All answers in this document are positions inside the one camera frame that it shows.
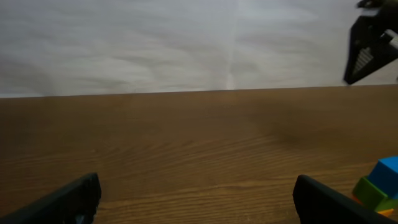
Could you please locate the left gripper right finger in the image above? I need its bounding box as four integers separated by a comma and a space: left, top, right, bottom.
292, 174, 398, 224

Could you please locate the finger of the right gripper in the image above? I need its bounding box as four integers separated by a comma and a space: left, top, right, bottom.
343, 12, 398, 85

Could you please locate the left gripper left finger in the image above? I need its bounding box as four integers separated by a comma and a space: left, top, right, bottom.
0, 172, 103, 224

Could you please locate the orange cube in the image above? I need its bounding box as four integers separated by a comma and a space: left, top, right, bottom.
351, 194, 396, 218

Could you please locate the blue cube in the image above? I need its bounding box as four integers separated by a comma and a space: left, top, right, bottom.
366, 155, 398, 200

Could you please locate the green cube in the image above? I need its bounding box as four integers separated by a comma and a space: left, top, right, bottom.
351, 175, 398, 212

